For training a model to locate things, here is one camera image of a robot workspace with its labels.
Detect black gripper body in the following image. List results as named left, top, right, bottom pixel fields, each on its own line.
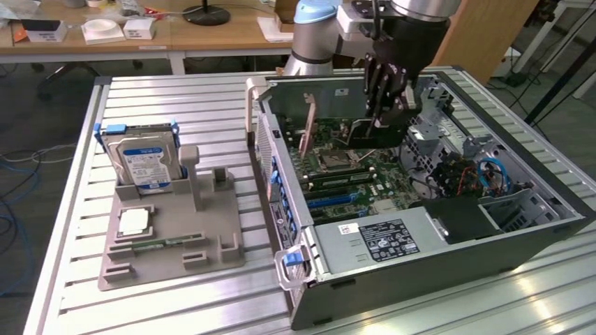
left=367, top=14, right=452, bottom=84

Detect black graphics card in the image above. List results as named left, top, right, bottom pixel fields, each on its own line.
left=297, top=92, right=411, bottom=163

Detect metal drive cage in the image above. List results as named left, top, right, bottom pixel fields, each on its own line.
left=403, top=80, right=472, bottom=165

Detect wooden cabinet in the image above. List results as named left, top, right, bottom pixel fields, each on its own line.
left=428, top=0, right=544, bottom=84

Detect CPU socket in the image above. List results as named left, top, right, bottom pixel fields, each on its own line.
left=315, top=149, right=363, bottom=172

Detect green motherboard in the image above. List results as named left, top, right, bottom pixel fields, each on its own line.
left=279, top=117, right=424, bottom=224

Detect installed RAM stick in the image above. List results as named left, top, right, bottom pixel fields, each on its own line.
left=304, top=172, right=376, bottom=191

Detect white paper booklets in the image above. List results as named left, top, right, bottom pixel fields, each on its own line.
left=256, top=15, right=295, bottom=44

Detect blue expansion slot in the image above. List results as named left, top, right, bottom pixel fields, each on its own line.
left=304, top=193, right=355, bottom=210

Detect black plastic shroud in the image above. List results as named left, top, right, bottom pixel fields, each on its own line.
left=423, top=195, right=505, bottom=245

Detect wooden desk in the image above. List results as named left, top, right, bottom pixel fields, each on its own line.
left=0, top=0, right=425, bottom=76

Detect white side table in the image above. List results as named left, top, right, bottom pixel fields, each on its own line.
left=511, top=0, right=596, bottom=101

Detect grey disk bay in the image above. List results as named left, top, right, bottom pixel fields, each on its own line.
left=479, top=188, right=560, bottom=232

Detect black round lamp base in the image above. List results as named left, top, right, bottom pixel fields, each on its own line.
left=181, top=0, right=232, bottom=27

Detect grey power supply unit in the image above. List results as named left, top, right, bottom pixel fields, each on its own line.
left=312, top=207, right=451, bottom=275

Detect black open PC case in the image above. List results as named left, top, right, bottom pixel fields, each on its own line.
left=245, top=69, right=596, bottom=331

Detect plain white box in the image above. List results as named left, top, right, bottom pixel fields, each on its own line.
left=121, top=17, right=157, bottom=40

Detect hard disk with blue caddy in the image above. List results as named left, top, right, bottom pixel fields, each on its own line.
left=91, top=120, right=180, bottom=196

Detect grey parts rack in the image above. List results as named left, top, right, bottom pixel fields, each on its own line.
left=96, top=145, right=245, bottom=292

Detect white box with round dish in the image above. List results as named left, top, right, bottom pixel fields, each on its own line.
left=81, top=19, right=128, bottom=45

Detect green loose RAM stick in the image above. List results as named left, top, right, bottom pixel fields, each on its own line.
left=125, top=234, right=197, bottom=251

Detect silver CPU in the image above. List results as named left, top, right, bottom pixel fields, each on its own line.
left=116, top=209, right=153, bottom=237

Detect black office chair base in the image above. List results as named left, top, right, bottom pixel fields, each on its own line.
left=32, top=61, right=101, bottom=102

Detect white box with black lid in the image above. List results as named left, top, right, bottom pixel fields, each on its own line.
left=20, top=19, right=69, bottom=43

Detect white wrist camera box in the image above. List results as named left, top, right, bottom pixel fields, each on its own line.
left=335, top=5, right=379, bottom=36

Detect red wire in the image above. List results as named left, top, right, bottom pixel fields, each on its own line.
left=456, top=165, right=479, bottom=196

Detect blue wire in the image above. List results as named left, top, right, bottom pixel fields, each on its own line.
left=477, top=157, right=513, bottom=196

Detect blue floor cable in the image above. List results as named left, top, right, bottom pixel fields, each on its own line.
left=0, top=153, right=43, bottom=297

